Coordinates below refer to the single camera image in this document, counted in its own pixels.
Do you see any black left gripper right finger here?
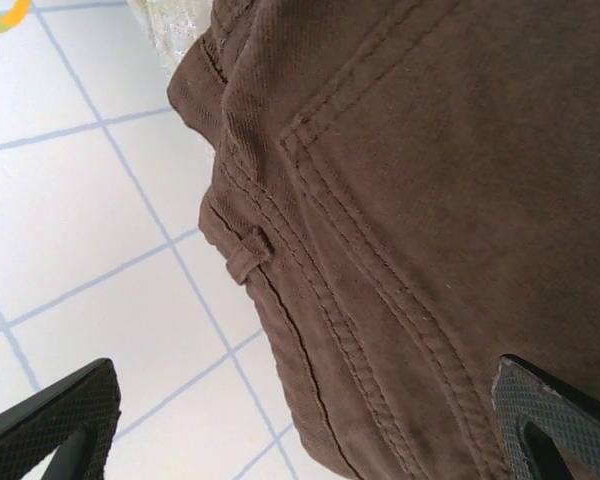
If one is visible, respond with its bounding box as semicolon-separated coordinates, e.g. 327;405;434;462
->
490;353;600;480

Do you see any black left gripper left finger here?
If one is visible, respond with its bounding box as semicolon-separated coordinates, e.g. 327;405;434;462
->
0;357;125;480

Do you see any brown towel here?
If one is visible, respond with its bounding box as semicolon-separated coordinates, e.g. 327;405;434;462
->
165;0;600;480

